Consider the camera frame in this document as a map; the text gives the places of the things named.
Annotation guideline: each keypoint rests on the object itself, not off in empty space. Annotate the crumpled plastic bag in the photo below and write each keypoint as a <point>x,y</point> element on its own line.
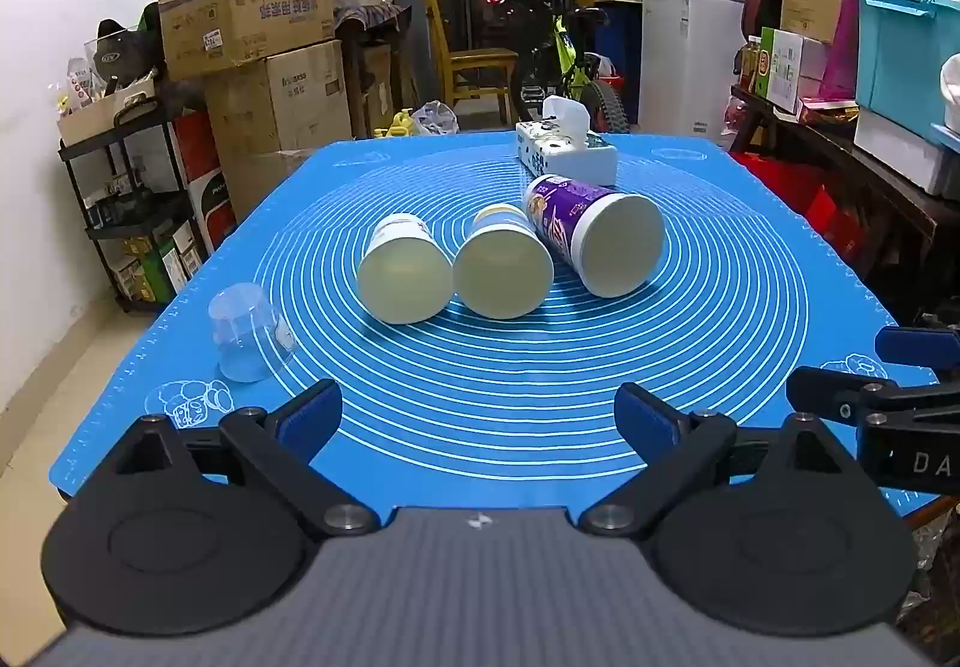
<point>435,119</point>

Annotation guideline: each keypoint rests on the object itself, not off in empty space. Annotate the open cardboard box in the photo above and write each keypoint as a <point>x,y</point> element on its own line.
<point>240,21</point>

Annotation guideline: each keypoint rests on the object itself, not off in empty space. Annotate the red and white carton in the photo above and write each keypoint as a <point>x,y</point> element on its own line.
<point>202,179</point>

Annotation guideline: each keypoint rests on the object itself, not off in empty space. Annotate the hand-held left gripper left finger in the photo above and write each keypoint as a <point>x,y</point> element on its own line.
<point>313,415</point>

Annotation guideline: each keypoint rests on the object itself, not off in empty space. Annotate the white storage box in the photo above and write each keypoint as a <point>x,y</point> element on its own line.
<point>900,149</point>

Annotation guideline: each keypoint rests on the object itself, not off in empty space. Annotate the yellow toy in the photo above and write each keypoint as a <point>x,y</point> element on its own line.
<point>396,125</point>

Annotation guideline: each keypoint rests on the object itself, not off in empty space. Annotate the dark wooden side table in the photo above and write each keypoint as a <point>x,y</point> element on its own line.
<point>892,217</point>

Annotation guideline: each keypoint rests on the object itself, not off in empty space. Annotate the black shelf rack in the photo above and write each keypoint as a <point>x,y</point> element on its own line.
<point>112,232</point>

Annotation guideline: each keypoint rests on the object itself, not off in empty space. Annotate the clear plastic cup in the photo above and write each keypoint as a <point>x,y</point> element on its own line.
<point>247,337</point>

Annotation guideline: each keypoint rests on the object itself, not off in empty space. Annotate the black and green bicycle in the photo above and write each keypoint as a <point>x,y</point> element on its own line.
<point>574,67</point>

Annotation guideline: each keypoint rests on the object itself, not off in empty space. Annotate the teal storage bin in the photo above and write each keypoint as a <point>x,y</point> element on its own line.
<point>896,51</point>

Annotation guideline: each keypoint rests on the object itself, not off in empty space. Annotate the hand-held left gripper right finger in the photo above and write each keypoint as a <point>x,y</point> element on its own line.
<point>646,421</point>

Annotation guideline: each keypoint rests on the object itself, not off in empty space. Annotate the wooden chair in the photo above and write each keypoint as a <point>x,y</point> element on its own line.
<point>472,63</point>

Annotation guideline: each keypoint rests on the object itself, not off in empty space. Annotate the red bag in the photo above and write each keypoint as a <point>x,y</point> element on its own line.
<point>787,187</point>

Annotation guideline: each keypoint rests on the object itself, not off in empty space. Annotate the white tissue pack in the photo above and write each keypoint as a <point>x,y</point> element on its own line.
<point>566,149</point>

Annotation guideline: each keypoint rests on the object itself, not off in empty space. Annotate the low cardboard box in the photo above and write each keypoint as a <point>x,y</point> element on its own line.
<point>262,179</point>

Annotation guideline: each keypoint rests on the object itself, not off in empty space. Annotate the green and white carton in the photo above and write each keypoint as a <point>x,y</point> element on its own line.
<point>784,70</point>

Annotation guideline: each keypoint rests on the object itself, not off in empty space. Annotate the black cap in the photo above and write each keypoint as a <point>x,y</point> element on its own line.
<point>124,48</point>

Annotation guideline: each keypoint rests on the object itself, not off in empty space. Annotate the white chest freezer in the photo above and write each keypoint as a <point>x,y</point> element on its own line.
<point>686,59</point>

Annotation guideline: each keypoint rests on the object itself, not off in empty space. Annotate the purple printed paper cup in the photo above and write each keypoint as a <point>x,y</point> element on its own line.
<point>600,232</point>

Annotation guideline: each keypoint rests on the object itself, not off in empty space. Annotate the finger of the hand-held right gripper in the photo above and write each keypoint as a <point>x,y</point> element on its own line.
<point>913,344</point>
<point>825,393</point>

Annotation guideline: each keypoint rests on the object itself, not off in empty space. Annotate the shallow cardboard tray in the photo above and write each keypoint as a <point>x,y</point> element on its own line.
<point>101,112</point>

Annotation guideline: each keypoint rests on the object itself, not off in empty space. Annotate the large plain cardboard box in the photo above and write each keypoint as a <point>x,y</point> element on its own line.
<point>281,97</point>

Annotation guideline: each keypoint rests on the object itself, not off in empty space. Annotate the blue silicone baking mat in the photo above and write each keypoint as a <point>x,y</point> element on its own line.
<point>480,382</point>

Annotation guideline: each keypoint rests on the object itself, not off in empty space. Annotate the pink gift bag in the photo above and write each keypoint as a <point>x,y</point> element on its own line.
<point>841,55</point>

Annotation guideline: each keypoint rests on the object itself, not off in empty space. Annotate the pale yellow paper cup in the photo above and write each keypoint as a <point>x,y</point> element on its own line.
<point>405,277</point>
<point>504,273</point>

